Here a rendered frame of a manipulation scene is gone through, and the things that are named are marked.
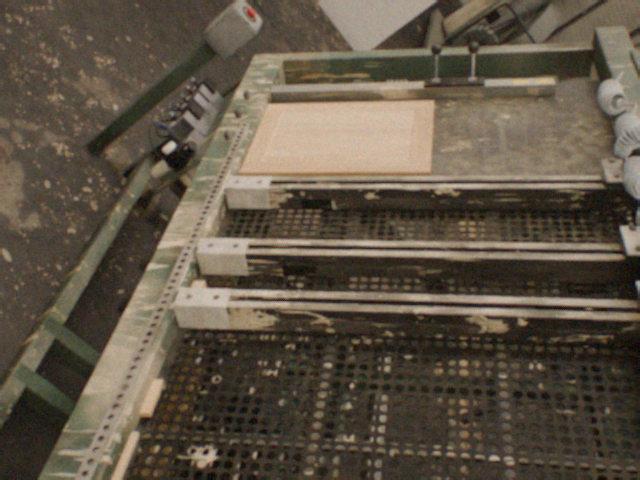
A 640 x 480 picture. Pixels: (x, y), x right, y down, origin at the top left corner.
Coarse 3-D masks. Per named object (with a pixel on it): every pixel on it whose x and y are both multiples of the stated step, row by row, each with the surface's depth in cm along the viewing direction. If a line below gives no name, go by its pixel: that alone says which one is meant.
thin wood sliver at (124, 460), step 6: (132, 432) 148; (138, 432) 148; (132, 438) 147; (132, 444) 145; (126, 450) 144; (132, 450) 145; (126, 456) 143; (120, 462) 142; (126, 462) 142; (120, 468) 141; (126, 468) 142; (114, 474) 140; (120, 474) 140
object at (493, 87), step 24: (288, 96) 257; (312, 96) 256; (336, 96) 254; (360, 96) 253; (384, 96) 252; (408, 96) 250; (432, 96) 249; (456, 96) 248; (480, 96) 247; (504, 96) 245
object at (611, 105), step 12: (636, 60) 199; (612, 84) 201; (600, 96) 201; (612, 96) 196; (624, 96) 197; (612, 108) 200; (624, 108) 199; (636, 108) 190; (624, 120) 185; (636, 120) 184; (636, 132) 187; (624, 144) 183; (636, 144) 182; (624, 168) 172; (636, 168) 169; (624, 180) 170; (636, 180) 174; (636, 192) 166
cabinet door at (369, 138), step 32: (288, 128) 240; (320, 128) 238; (352, 128) 236; (384, 128) 234; (416, 128) 231; (256, 160) 225; (288, 160) 224; (320, 160) 222; (352, 160) 220; (384, 160) 219; (416, 160) 216
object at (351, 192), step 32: (608, 160) 190; (256, 192) 204; (288, 192) 202; (320, 192) 201; (352, 192) 199; (384, 192) 198; (416, 192) 196; (448, 192) 195; (480, 192) 193; (512, 192) 192; (544, 192) 191; (576, 192) 189; (608, 192) 188
